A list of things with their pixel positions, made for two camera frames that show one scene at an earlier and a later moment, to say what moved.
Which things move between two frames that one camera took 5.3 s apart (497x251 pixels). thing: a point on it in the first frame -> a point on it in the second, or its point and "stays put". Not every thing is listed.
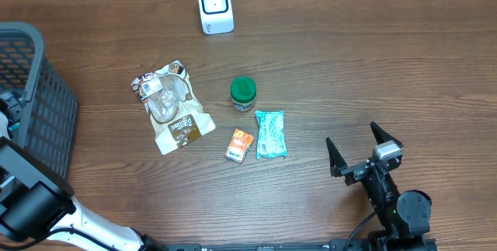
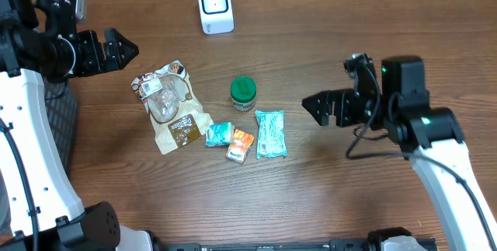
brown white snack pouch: x=175 y=110 stays put
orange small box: x=238 y=146 stays put
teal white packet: x=271 y=134 stays put
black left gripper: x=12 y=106 -> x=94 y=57
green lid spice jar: x=243 y=92 stays put
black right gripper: x=356 y=172 -> x=345 y=105
